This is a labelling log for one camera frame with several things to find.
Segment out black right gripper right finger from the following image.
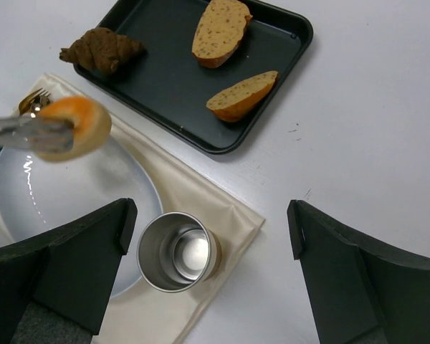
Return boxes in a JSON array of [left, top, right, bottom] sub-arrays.
[[287, 200, 430, 343]]

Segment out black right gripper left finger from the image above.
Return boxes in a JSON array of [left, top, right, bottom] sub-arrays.
[[0, 199, 138, 343]]

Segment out metal tongs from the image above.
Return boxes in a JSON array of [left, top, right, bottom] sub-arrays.
[[0, 114, 74, 153]]

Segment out orange bagel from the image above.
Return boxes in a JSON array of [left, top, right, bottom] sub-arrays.
[[37, 96, 112, 162]]

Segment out small bread slice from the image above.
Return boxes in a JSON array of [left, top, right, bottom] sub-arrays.
[[206, 70, 279, 123]]

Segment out large bread slice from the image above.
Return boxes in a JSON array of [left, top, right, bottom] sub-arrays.
[[191, 0, 252, 69]]

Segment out oval light blue plate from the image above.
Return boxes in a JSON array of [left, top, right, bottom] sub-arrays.
[[0, 138, 163, 297]]

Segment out steel cup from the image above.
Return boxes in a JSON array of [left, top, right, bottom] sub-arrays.
[[137, 212, 222, 293]]

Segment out brown chocolate croissant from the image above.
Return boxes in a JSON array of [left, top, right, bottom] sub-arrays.
[[59, 27, 145, 75]]

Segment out black baking tray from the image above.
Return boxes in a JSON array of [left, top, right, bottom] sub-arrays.
[[77, 0, 313, 154]]

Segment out gold spoon green handle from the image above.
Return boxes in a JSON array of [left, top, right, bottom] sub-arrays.
[[18, 94, 37, 115]]

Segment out gold fork green handle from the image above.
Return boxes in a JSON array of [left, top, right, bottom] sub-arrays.
[[30, 89, 52, 113]]

